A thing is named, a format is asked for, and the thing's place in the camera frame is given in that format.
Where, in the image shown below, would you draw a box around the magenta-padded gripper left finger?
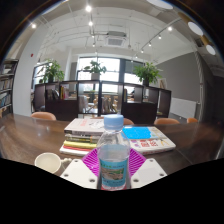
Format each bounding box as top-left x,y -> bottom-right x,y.
59,148 -> 101,190

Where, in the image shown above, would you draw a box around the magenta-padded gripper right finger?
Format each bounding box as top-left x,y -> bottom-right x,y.
128,148 -> 168,189

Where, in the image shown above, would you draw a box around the clear plastic water bottle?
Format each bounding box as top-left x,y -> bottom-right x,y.
96,114 -> 131,192

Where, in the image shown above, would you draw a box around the large white red-print book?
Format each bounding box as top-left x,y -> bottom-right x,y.
128,137 -> 177,155

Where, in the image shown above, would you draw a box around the cream ceramic mug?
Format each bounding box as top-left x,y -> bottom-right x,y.
34,152 -> 73,175

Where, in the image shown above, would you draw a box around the dark green book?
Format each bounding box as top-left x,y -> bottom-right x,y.
64,133 -> 101,144

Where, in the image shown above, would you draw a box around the blue-covered book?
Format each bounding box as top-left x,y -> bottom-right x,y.
120,125 -> 168,141

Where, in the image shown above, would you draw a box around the white thick book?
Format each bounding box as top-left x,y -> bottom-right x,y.
63,117 -> 105,137

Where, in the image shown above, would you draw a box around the low dark shelf unit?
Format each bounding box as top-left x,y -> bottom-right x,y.
33,79 -> 173,125

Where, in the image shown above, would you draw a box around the orange chairs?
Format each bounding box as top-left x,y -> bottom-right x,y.
30,111 -> 199,126

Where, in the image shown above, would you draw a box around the potted plant in dark pot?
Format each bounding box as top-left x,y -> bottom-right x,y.
39,59 -> 65,84
132,62 -> 163,88

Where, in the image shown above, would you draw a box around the potted plant in white pot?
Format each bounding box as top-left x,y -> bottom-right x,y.
83,60 -> 108,81

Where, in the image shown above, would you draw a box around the tall dark bookshelf unit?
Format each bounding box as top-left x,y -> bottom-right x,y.
0,59 -> 19,118

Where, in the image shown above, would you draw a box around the ceiling air conditioner unit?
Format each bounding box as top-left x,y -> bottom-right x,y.
105,35 -> 128,48

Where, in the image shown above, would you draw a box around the round white ceiling panels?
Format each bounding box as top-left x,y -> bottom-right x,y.
146,0 -> 217,56

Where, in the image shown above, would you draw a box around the ceiling track spotlights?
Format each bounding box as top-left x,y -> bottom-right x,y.
30,3 -> 174,56

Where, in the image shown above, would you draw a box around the white wall radiator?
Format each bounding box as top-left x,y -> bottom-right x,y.
169,97 -> 198,119

